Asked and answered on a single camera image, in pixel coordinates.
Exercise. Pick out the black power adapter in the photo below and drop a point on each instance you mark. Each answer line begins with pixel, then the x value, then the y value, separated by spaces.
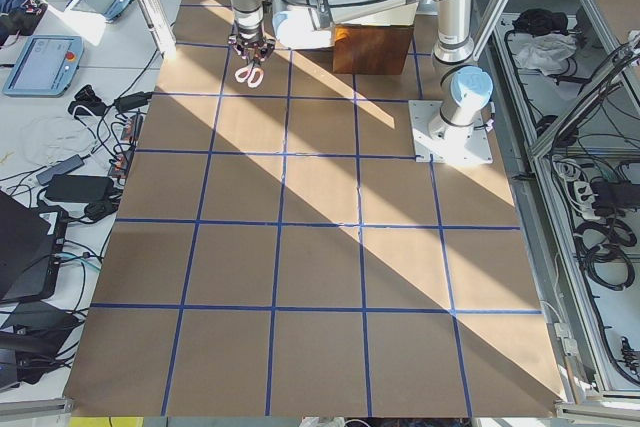
pixel 79 188

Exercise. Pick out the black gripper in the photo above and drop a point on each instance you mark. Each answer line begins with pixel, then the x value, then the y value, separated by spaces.
pixel 249 42

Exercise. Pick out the white cloth pile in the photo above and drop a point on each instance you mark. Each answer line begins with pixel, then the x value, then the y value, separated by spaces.
pixel 548 54

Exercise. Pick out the black laptop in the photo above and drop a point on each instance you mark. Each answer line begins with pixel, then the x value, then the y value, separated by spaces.
pixel 31 241

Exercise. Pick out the dark wooden drawer cabinet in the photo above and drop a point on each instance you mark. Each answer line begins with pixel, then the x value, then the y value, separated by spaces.
pixel 371 50

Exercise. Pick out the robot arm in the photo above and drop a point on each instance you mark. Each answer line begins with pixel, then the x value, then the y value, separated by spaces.
pixel 299 24

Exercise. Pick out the grey orange scissors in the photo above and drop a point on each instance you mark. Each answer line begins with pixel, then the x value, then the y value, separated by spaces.
pixel 252 74

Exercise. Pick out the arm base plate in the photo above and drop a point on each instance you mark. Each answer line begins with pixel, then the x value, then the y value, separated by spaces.
pixel 438 142

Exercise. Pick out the near teach pendant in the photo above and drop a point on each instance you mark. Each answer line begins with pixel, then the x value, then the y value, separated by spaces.
pixel 45 67

